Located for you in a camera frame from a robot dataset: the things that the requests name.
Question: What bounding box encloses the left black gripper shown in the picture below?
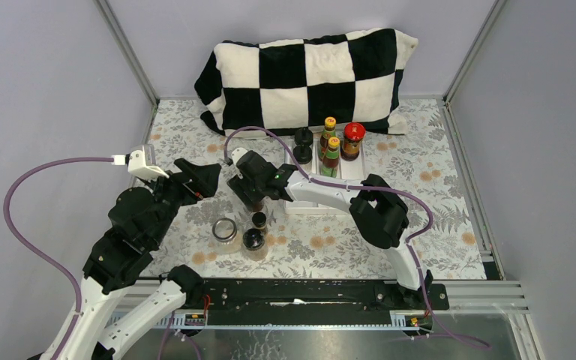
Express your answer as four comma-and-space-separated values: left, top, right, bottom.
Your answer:
140, 157, 222, 247

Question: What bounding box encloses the black spout lid shaker jar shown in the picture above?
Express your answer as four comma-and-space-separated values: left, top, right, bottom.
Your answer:
293, 127, 314, 147

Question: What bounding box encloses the yellow cap sauce bottle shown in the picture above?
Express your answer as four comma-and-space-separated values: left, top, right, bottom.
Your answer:
320, 136, 341, 178
318, 116, 337, 159

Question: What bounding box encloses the white divided organizer tray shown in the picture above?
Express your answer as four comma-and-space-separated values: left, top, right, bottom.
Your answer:
283, 134, 368, 216

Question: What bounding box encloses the red lid chili sauce jar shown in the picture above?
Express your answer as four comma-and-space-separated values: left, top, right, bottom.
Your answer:
340, 122, 366, 161

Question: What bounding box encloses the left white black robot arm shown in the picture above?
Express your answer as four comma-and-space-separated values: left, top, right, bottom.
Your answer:
36, 154, 221, 359

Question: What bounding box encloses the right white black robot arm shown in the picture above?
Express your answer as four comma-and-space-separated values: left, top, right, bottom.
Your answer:
226, 148, 433, 309

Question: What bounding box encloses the small black pepper bottle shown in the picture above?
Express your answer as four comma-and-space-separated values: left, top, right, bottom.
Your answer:
251, 211, 268, 236

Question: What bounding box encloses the black perforated lid spice jar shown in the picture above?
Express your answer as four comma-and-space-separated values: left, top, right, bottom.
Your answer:
242, 228, 268, 261

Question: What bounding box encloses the glass jar with metal lid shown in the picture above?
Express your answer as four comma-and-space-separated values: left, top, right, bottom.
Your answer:
211, 217, 242, 255

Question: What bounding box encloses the black and white checkered pillow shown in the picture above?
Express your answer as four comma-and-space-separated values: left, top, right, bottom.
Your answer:
194, 28, 419, 138

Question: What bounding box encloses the floral patterned table mat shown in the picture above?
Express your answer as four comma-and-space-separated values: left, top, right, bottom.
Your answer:
143, 99, 486, 280

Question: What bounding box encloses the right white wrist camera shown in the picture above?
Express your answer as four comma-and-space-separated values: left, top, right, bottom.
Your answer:
225, 147, 249, 171

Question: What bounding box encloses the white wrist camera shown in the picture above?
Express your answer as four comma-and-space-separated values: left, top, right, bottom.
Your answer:
225, 147, 249, 171
112, 144, 170, 182

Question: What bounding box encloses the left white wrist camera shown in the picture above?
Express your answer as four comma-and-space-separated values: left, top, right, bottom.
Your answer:
112, 144, 170, 182

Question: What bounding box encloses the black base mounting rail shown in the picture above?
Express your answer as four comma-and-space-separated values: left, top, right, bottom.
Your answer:
160, 265, 450, 326

